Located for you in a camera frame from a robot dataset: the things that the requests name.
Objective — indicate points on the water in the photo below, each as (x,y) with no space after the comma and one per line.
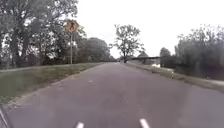
(157,65)

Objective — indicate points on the broad-crowned tree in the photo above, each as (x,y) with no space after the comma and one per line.
(126,40)

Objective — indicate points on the diamond sign on pole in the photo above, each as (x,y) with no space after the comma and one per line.
(71,26)

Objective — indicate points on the grass verge with slope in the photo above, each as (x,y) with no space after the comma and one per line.
(30,80)

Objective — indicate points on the robot's own part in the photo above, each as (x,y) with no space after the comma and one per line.
(79,125)
(144,123)

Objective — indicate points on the dark trees beside water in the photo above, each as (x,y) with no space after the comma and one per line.
(203,50)

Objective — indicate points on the row of trees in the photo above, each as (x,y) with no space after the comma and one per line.
(36,36)

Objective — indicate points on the dark reddish asphalt path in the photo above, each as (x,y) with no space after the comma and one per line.
(113,96)

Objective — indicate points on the grass strip by water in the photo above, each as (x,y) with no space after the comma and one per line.
(186,78)

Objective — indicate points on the low dark bridge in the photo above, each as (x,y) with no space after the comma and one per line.
(150,58)

